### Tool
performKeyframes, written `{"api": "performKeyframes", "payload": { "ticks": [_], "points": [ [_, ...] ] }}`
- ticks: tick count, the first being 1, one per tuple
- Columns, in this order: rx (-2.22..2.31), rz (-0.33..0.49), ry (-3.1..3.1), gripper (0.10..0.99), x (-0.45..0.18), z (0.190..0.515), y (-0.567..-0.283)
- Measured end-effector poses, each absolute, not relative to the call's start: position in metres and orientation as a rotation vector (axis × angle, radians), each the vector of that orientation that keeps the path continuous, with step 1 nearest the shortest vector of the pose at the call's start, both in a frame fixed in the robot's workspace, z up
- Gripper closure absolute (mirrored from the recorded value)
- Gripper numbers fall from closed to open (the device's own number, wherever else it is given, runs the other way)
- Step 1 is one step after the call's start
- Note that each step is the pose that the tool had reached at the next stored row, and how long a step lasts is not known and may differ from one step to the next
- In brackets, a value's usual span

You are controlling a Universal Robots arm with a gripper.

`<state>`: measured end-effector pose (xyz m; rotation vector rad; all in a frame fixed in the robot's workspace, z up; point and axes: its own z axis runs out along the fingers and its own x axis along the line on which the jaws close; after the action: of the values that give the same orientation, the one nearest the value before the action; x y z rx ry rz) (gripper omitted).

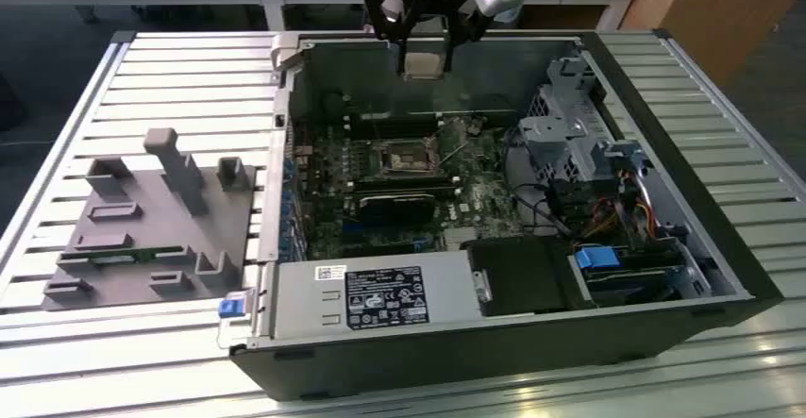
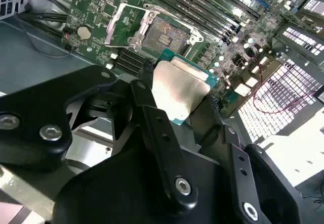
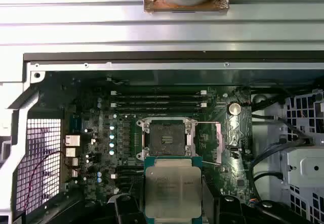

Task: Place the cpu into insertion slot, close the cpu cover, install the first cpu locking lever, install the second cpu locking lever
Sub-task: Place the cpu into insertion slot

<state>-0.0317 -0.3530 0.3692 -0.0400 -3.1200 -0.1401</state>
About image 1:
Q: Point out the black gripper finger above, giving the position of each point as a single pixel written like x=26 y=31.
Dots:
x=399 y=57
x=454 y=55

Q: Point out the silver CPU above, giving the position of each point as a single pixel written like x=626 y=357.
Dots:
x=423 y=66

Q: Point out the black RAM slot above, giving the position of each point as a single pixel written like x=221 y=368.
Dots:
x=390 y=120
x=390 y=125
x=390 y=135
x=390 y=130

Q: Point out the CPU socket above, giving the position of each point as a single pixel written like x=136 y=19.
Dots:
x=410 y=158

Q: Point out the black expansion slot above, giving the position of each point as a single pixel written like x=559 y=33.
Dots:
x=378 y=249

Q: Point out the pale blue teach pendant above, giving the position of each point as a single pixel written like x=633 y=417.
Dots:
x=507 y=18

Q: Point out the metal disk bay cage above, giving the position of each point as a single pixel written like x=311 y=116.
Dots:
x=554 y=128

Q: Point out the green motherboard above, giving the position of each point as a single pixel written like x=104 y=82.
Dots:
x=485 y=191

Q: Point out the black graphics card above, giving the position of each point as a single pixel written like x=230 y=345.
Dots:
x=397 y=210

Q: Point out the silver chipset heatsink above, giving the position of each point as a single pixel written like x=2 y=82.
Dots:
x=459 y=239

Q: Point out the wooden cabinet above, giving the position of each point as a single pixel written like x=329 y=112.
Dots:
x=724 y=12

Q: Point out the black plastic shroud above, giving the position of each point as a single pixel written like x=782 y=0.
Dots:
x=522 y=276

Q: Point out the blue disk carrier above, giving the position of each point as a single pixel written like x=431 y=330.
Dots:
x=596 y=258

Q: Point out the grey parts rack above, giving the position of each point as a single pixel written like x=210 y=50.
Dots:
x=158 y=229

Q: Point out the grey power supply unit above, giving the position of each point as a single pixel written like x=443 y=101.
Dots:
x=302 y=300

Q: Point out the green RAM stick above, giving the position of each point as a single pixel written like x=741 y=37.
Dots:
x=144 y=254

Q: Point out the blue case latch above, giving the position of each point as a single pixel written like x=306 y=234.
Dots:
x=230 y=308

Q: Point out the black PC case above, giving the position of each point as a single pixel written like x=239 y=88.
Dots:
x=441 y=361

